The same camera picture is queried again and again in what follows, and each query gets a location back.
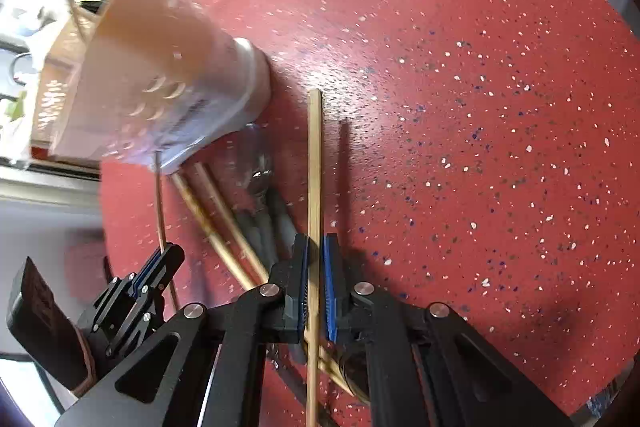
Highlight pink perforated storage rack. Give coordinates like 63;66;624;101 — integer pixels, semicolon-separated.
28;8;100;168

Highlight thin bamboo chopstick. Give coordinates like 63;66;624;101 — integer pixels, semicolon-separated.
153;150;180;310

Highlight plain bamboo chopstick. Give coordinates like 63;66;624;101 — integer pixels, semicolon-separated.
305;89;322;427

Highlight grey handled metal spoon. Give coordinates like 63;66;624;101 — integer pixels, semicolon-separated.
234;126;309;365

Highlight patterned bamboo chopstick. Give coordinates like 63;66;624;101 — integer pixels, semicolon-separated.
171;173;256;291

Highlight pink plastic stool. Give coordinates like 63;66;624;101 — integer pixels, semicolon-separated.
64;241;107;303

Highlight pink utensil holder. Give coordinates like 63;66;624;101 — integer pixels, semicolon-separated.
50;0;271;174

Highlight light bamboo chopstick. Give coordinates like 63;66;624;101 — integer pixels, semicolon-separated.
195;162;269;284

